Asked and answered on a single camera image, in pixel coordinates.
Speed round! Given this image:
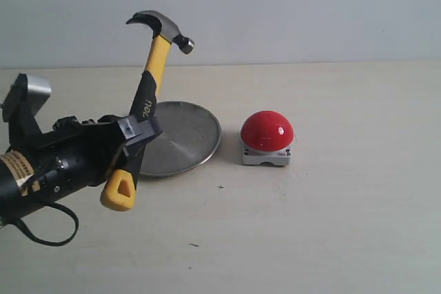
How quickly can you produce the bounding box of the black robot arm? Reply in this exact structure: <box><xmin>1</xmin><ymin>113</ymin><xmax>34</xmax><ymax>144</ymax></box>
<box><xmin>1</xmin><ymin>114</ymin><xmax>162</xmax><ymax>225</ymax></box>

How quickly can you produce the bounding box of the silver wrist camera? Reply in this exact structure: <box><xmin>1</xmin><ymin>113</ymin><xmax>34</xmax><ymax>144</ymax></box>
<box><xmin>1</xmin><ymin>73</ymin><xmax>52</xmax><ymax>147</ymax></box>

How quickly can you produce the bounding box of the red dome push button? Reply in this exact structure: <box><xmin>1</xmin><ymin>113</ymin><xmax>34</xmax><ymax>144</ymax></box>
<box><xmin>240</xmin><ymin>110</ymin><xmax>296</xmax><ymax>167</ymax></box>

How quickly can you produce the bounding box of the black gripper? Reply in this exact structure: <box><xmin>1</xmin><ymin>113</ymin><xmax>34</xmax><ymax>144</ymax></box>
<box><xmin>32</xmin><ymin>115</ymin><xmax>163</xmax><ymax>201</ymax></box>

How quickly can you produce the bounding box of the yellow black claw hammer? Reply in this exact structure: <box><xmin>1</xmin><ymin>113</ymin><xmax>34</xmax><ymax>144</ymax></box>
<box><xmin>101</xmin><ymin>10</ymin><xmax>194</xmax><ymax>211</ymax></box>

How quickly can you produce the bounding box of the black cable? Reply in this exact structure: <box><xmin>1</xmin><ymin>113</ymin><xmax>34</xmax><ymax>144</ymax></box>
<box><xmin>13</xmin><ymin>202</ymin><xmax>79</xmax><ymax>248</ymax></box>

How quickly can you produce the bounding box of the round metal plate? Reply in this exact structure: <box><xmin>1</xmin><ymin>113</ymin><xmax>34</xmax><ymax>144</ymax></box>
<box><xmin>140</xmin><ymin>101</ymin><xmax>222</xmax><ymax>178</ymax></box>

